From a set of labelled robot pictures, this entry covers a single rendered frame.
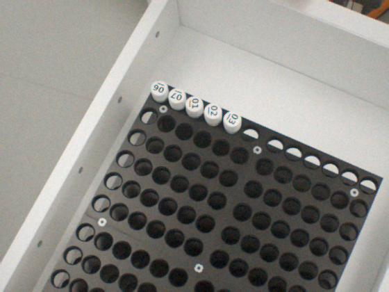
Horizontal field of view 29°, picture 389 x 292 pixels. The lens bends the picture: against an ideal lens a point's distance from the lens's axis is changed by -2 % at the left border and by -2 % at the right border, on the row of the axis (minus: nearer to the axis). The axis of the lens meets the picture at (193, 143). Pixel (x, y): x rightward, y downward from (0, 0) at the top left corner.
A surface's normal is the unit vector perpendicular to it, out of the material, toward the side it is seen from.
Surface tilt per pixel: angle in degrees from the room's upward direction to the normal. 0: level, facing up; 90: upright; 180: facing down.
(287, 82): 0
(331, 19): 0
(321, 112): 0
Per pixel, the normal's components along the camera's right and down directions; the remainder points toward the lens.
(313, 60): -0.44, 0.84
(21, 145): -0.05, -0.36
